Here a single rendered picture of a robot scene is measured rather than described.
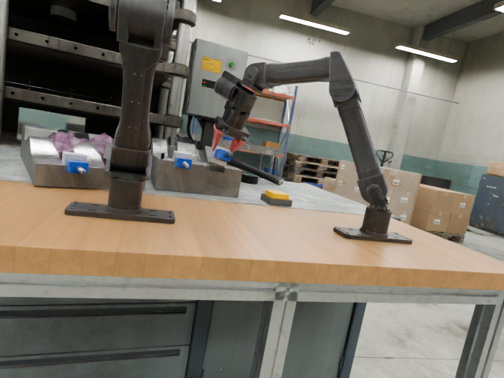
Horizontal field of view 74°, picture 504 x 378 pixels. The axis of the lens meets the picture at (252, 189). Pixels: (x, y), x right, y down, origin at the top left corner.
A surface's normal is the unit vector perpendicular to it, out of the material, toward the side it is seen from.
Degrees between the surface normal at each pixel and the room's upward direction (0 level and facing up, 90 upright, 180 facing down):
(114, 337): 90
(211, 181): 90
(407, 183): 99
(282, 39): 90
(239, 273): 90
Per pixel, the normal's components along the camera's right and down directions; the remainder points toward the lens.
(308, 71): -0.46, 0.11
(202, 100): 0.34, 0.19
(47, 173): 0.60, 0.22
